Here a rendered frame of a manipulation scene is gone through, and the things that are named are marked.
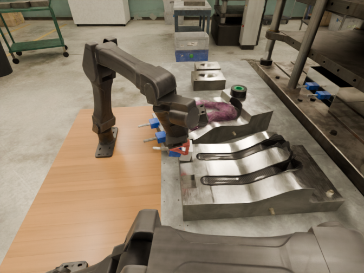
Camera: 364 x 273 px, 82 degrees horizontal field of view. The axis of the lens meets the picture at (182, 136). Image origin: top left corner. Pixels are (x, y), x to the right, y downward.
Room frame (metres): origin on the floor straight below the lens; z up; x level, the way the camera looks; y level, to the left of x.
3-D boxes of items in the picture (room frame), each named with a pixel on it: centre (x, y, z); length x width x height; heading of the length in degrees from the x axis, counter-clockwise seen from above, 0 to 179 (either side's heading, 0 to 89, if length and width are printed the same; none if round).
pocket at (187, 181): (0.42, -0.02, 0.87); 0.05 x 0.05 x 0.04; 4
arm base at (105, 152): (0.72, 0.34, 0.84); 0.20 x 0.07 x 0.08; 6
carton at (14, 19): (7.05, 5.10, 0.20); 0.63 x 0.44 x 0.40; 0
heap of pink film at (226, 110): (0.83, -0.13, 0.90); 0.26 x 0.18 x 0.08; 111
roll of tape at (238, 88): (0.96, -0.28, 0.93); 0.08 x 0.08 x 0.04
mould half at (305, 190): (0.49, -0.24, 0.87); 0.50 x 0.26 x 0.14; 94
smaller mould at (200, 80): (1.29, -0.17, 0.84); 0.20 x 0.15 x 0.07; 94
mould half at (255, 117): (0.84, -0.13, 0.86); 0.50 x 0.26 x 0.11; 111
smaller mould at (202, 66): (1.49, -0.18, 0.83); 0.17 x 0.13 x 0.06; 94
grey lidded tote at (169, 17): (7.17, 0.23, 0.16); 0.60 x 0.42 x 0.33; 87
